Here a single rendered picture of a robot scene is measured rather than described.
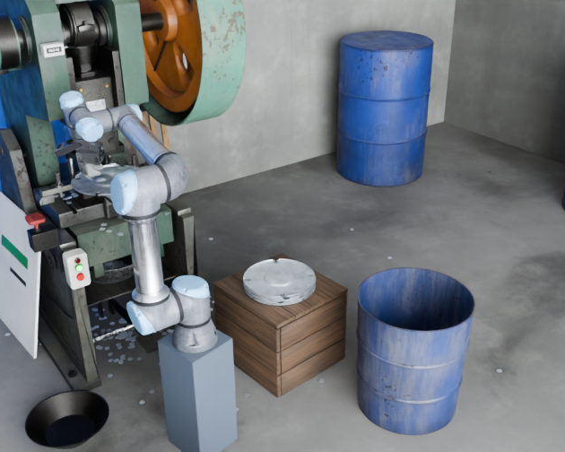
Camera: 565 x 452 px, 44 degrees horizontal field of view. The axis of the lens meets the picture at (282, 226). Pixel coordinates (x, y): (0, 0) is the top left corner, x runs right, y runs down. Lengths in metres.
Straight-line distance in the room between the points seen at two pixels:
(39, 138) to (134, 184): 1.04
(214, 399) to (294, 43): 2.82
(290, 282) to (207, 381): 0.61
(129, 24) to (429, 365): 1.61
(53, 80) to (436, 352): 1.63
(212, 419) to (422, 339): 0.77
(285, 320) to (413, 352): 0.50
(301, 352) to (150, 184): 1.09
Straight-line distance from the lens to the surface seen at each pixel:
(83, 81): 2.74
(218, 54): 2.58
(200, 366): 2.36
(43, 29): 2.61
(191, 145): 4.48
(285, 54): 4.70
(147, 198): 2.05
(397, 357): 2.51
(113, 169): 2.94
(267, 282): 2.82
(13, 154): 3.10
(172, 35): 2.87
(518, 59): 5.36
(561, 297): 3.67
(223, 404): 2.55
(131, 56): 2.74
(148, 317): 2.22
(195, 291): 2.26
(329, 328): 2.88
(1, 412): 3.02
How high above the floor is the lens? 1.87
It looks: 27 degrees down
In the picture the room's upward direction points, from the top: 1 degrees counter-clockwise
